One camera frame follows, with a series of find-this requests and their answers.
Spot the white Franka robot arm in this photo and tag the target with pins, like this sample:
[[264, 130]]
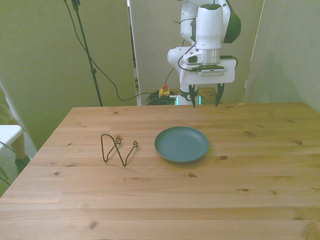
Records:
[[210, 25]]

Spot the yellow emergency stop button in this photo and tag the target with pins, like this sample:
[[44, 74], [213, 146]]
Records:
[[163, 92]]

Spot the white stool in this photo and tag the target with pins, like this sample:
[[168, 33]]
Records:
[[8, 133]]

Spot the black camera stand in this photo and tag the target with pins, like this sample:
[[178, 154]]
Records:
[[93, 72]]

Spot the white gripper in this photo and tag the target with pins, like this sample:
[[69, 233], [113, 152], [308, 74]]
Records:
[[212, 78]]

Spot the teal round plate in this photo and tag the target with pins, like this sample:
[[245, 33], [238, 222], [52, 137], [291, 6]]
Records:
[[181, 145]]

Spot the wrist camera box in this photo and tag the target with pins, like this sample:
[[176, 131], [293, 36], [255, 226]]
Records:
[[212, 72]]

